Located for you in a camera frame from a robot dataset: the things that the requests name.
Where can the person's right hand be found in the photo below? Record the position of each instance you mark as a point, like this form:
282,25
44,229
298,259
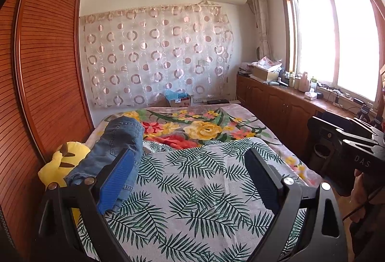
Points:
359,195

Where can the blue denim pants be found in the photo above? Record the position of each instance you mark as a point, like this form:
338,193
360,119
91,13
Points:
111,147

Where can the tissue pack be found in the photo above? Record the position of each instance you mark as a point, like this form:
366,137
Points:
310,95

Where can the beige window curtain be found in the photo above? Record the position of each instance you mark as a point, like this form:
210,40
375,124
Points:
261,18

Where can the long wooden low cabinet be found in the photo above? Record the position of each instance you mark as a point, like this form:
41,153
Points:
279,108

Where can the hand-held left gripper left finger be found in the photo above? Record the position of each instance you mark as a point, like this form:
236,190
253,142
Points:
115,180

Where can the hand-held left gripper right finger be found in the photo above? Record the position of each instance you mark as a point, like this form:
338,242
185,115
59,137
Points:
264,183

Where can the cardboard box with papers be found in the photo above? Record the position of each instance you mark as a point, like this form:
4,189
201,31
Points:
264,71

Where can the cardboard box with blue cloth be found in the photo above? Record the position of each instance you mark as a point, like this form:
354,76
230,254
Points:
179,99

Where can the black flat box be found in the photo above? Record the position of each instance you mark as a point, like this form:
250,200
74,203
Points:
218,101

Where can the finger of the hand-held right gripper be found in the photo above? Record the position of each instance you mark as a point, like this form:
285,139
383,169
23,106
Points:
327,126
367,128

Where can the yellow plush toy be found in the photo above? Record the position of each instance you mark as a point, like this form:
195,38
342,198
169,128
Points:
60,165

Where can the circle pattern sheer curtain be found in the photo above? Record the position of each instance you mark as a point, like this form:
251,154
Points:
156,54

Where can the leaf print bed sheet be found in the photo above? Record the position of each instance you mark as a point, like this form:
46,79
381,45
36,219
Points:
195,189

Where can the floral blanket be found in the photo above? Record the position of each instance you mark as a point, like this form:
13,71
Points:
204,129

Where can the wooden frame window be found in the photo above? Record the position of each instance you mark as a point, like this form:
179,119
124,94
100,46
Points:
334,39

